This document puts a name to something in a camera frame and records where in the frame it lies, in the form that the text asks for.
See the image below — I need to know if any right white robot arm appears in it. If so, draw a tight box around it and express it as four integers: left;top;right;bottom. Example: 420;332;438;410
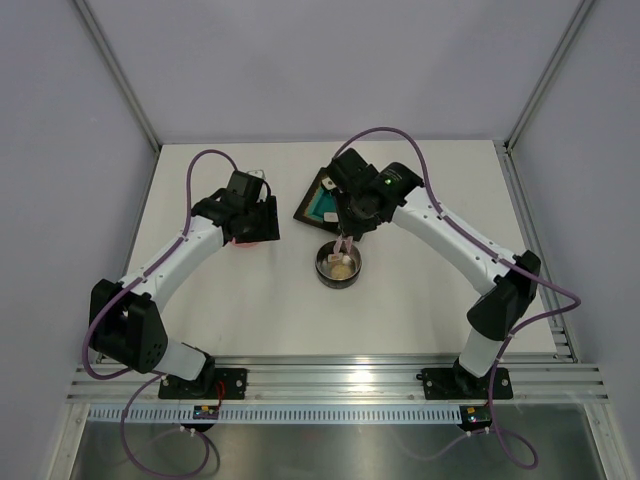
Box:
326;148;541;398

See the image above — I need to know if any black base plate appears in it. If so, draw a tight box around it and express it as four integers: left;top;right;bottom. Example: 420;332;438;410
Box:
416;367;514;401
158;367;248;400

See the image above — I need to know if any round cream steamed bun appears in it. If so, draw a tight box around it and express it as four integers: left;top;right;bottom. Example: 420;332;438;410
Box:
330;264;352;280

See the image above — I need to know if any right frame post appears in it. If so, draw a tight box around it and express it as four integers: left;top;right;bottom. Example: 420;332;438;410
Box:
503;0;599;154

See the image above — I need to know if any round steel lunch box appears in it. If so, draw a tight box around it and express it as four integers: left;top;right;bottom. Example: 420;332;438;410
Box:
314;241;362;289

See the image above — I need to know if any left small circuit board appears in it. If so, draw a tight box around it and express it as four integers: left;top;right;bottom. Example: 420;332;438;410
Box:
193;405;220;421

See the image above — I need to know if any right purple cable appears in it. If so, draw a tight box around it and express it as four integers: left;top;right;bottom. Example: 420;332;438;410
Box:
334;126;582;467

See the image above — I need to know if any right side aluminium rail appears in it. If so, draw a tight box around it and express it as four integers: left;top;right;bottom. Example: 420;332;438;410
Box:
493;141;581;363

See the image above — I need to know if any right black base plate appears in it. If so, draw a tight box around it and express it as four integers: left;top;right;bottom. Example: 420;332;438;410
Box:
416;367;514;401

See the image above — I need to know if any white sushi green centre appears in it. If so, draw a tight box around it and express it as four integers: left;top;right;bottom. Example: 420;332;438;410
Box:
322;178;336;191

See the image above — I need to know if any aluminium front rail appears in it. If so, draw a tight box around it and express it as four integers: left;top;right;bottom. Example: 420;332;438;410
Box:
64;353;611;405

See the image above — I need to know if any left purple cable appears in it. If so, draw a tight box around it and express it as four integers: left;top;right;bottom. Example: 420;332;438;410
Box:
82;148;246;475

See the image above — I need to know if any white slotted cable duct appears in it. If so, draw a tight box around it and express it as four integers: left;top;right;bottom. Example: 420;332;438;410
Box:
89;403;466;424

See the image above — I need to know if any black teal square plate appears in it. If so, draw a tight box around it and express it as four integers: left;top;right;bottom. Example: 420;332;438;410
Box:
293;167;339;235

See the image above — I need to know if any right small circuit board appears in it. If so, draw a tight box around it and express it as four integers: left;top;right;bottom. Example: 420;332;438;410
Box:
459;406;492;432

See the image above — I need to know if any small circuit board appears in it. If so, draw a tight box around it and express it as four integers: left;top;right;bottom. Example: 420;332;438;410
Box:
459;406;492;432
193;405;220;421

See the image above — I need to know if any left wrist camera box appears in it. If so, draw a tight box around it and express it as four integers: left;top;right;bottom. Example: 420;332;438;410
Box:
247;169;266;180

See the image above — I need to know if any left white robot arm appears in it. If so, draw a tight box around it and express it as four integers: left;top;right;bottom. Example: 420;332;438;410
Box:
84;170;280;398

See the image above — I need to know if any purple cable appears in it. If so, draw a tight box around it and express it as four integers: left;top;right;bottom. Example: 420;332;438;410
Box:
334;126;582;467
82;148;246;475

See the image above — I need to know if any left frame post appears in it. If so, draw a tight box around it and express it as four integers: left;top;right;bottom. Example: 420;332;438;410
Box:
70;0;162;157

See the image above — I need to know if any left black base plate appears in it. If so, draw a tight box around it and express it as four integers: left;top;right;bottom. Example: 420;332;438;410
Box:
158;367;248;400

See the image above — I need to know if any aluminium rail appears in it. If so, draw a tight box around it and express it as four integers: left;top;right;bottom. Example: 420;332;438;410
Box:
64;353;611;405
493;141;581;363

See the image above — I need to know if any pink lunch box lid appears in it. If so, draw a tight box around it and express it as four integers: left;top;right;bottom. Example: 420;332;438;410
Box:
232;239;260;249

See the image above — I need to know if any frame post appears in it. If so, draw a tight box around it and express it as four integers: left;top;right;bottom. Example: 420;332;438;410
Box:
70;0;162;157
503;0;599;154

